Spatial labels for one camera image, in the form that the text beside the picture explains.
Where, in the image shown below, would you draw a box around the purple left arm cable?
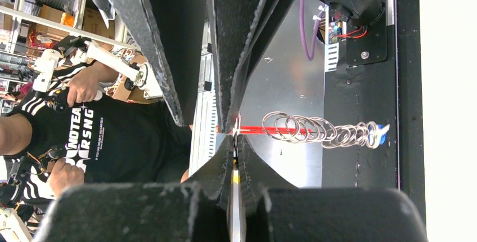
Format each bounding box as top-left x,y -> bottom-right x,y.
299,0 -> 325,62

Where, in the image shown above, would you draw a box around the key with yellow tag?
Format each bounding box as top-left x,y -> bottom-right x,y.
227,147 -> 246,242

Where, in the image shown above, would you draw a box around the operator in black printed shirt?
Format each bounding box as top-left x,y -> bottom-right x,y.
1,62 -> 192,208

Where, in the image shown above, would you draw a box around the aluminium extrusion rails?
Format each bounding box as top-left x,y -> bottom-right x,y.
188,52 -> 219,178

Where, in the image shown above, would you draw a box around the key with blue tag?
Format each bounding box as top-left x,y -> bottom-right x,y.
375,124 -> 390,147

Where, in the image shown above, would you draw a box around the steel key holder red handle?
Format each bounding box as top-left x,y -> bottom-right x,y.
235,111 -> 378,149

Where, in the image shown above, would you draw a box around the left white cable duct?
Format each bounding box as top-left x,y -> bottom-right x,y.
324,6 -> 339,73

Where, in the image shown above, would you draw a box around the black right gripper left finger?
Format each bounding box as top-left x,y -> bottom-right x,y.
34,136 -> 233,241

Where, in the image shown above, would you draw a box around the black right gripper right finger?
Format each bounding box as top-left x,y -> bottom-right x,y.
237,135 -> 428,241

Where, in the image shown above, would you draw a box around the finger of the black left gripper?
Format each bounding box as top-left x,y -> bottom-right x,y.
207,0 -> 295,133
109,0 -> 205,126

